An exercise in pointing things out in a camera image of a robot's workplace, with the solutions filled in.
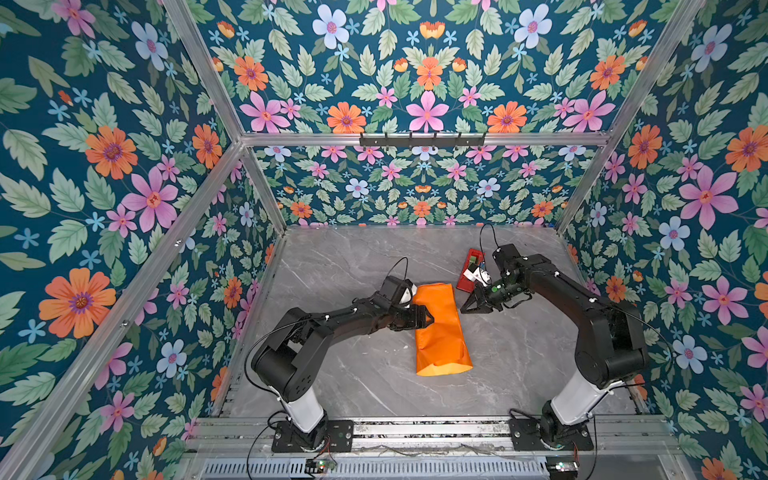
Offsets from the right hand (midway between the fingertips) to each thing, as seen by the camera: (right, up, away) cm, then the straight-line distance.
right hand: (463, 308), depth 84 cm
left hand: (-9, -4, +4) cm, 11 cm away
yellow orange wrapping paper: (-7, -10, -3) cm, 12 cm away
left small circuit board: (-37, -35, -13) cm, 53 cm away
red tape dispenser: (+7, +14, +18) cm, 24 cm away
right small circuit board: (+21, -36, -13) cm, 44 cm away
